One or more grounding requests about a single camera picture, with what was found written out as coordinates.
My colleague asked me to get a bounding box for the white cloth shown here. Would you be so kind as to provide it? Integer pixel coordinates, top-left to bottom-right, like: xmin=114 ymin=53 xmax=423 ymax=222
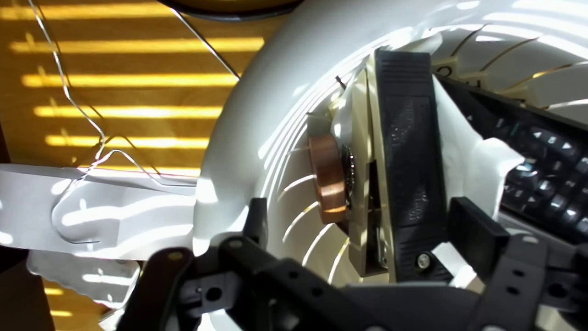
xmin=0 ymin=163 xmax=195 ymax=311

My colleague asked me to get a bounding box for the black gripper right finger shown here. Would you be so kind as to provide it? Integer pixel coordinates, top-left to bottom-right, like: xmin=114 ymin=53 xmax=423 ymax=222
xmin=449 ymin=197 xmax=588 ymax=331

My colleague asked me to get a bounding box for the black spatula with metal handle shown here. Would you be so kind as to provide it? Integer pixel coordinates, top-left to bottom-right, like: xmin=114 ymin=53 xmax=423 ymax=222
xmin=440 ymin=77 xmax=588 ymax=244

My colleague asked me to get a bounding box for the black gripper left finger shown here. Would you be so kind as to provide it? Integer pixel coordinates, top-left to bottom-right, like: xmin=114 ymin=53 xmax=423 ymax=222
xmin=122 ymin=197 xmax=394 ymax=331

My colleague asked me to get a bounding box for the white plastic colander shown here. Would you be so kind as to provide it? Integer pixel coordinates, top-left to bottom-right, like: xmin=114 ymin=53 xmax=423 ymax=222
xmin=193 ymin=0 xmax=588 ymax=285

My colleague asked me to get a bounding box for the copper tape roll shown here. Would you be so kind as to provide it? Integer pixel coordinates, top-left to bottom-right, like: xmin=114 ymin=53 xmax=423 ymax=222
xmin=309 ymin=132 xmax=348 ymax=224

